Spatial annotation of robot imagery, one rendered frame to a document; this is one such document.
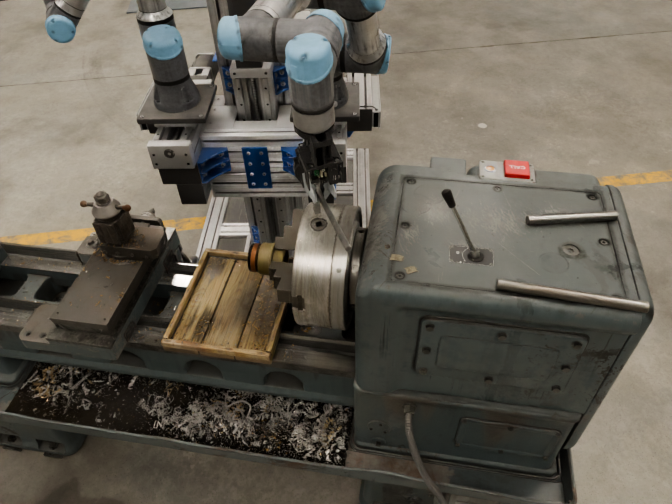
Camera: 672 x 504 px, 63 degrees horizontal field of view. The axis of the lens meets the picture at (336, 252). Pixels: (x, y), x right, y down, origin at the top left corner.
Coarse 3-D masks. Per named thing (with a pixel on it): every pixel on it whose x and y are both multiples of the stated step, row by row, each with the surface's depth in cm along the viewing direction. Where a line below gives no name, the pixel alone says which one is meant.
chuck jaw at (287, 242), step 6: (294, 210) 139; (300, 210) 138; (294, 216) 139; (300, 216) 139; (294, 222) 139; (288, 228) 139; (294, 228) 139; (288, 234) 139; (294, 234) 139; (276, 240) 140; (282, 240) 140; (288, 240) 140; (294, 240) 139; (276, 246) 140; (282, 246) 140; (288, 246) 140; (294, 246) 140
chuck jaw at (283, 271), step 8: (272, 264) 138; (280, 264) 138; (288, 264) 138; (272, 272) 137; (280, 272) 135; (288, 272) 135; (272, 280) 139; (280, 280) 133; (288, 280) 133; (280, 288) 130; (288, 288) 130; (280, 296) 131; (288, 296) 131; (296, 296) 128; (296, 304) 130; (304, 304) 130
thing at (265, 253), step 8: (256, 248) 140; (264, 248) 140; (272, 248) 139; (248, 256) 140; (256, 256) 140; (264, 256) 139; (272, 256) 139; (280, 256) 139; (288, 256) 145; (248, 264) 140; (256, 264) 140; (264, 264) 139; (264, 272) 141
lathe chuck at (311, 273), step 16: (336, 208) 133; (304, 224) 129; (304, 240) 127; (320, 240) 126; (304, 256) 126; (320, 256) 125; (304, 272) 126; (320, 272) 125; (304, 288) 126; (320, 288) 126; (320, 304) 128; (304, 320) 133; (320, 320) 132
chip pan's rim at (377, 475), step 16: (16, 384) 180; (0, 416) 171; (16, 416) 167; (80, 432) 170; (96, 432) 167; (112, 432) 162; (128, 432) 162; (352, 432) 165; (176, 448) 165; (192, 448) 163; (208, 448) 158; (224, 448) 158; (352, 448) 162; (272, 464) 161; (288, 464) 159; (304, 464) 157; (320, 464) 153; (448, 464) 158; (384, 480) 156; (400, 480) 154; (416, 480) 150; (544, 480) 154; (480, 496) 152; (496, 496) 150; (512, 496) 146; (576, 496) 146
